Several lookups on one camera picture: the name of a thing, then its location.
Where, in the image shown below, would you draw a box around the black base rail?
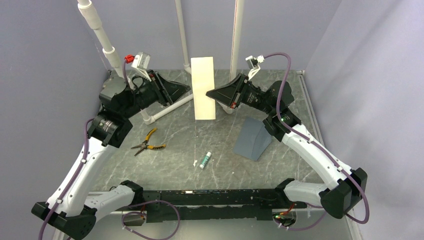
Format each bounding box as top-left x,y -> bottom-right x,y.
143,188 -> 307,223

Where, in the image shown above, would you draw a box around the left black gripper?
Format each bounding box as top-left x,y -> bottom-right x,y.
120,69 -> 191,119

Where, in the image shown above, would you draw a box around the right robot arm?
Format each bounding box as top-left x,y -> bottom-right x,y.
206,73 -> 370,224

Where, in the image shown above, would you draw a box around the green white glue stick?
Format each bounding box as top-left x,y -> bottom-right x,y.
199,151 -> 212,170

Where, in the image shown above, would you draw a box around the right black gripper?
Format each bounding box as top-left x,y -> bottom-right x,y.
206,73 -> 275,115

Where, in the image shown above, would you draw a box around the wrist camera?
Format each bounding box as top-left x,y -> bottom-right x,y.
131,52 -> 151,79
245,55 -> 265,80

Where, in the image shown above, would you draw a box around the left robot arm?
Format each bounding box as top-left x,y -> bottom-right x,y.
31,70 -> 191,240

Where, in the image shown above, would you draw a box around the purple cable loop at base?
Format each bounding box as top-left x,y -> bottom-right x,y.
121,199 -> 181,240

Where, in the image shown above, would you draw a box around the white PVC pipe frame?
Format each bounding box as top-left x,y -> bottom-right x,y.
77,0 -> 194,125

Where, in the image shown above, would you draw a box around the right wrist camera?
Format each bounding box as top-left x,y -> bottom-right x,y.
245,55 -> 265,80

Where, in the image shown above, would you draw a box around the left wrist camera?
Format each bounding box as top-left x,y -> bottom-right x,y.
131,52 -> 151,79

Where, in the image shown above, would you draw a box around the cream paper letter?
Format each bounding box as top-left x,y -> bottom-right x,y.
191,56 -> 216,120

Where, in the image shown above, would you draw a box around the white pipe with red stripe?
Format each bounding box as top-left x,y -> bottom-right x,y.
221,0 -> 246,115

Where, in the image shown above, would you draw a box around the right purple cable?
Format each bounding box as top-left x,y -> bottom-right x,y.
261,52 -> 371,225

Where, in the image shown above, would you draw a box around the grey-blue envelope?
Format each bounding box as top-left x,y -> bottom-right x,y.
233,117 -> 273,162

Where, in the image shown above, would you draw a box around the yellow handled pliers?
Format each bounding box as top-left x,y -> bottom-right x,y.
131,127 -> 167,157

